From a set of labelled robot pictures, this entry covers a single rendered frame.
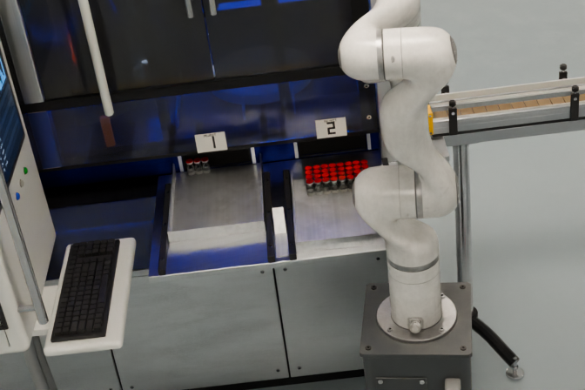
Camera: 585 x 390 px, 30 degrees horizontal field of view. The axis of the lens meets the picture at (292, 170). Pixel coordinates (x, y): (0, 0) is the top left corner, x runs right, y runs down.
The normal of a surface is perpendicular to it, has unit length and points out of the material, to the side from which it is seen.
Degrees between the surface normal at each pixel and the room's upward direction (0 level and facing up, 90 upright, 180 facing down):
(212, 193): 0
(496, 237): 0
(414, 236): 29
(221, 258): 0
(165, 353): 90
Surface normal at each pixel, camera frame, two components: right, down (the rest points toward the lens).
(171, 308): 0.05, 0.55
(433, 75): -0.03, 0.70
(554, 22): -0.11, -0.83
